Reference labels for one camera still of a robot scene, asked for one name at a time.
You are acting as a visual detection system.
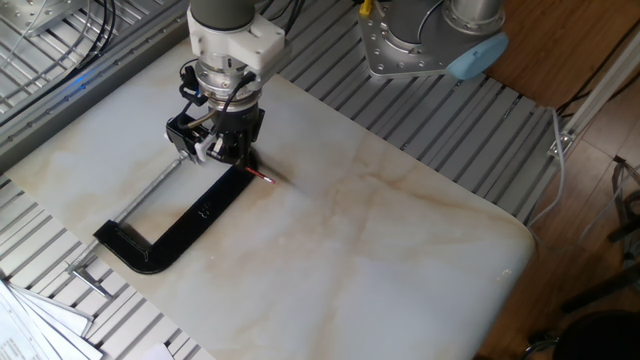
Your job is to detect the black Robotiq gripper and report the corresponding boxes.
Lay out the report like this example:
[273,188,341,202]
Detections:
[205,102,267,170]

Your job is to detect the red pencil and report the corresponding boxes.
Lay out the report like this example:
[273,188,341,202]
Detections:
[244,165,278,186]

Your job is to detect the black white pencil sharpener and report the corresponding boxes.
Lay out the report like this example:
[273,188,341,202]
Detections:
[164,113,226,166]

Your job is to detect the black metal C-clamp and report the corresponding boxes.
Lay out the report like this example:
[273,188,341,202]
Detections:
[64,148,260,300]

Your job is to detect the white paper sheet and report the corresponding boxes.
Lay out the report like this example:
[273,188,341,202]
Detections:
[138,341,175,360]

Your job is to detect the silver perforated plate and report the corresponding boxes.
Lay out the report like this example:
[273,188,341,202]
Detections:
[0,0,85,40]

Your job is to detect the stack of printed papers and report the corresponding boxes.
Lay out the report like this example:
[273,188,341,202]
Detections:
[0,278,105,360]

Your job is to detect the black round stool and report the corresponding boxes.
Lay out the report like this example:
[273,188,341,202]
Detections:
[552,308,640,360]

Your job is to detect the black camera cable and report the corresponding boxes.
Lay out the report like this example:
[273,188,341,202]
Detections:
[219,69,259,115]

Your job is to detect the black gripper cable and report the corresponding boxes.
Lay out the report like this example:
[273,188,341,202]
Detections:
[175,58,221,132]

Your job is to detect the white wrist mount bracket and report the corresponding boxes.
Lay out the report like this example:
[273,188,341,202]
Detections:
[185,6,288,75]

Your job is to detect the thin black cables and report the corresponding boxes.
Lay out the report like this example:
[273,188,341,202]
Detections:
[74,0,119,72]

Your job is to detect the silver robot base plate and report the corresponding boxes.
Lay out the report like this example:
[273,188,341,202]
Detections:
[357,0,454,80]

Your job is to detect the grey white cable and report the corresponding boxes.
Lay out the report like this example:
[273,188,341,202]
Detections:
[526,106,567,229]

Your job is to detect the aluminium frame bar with bracket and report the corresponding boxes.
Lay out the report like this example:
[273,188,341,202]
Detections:
[546,38,640,160]

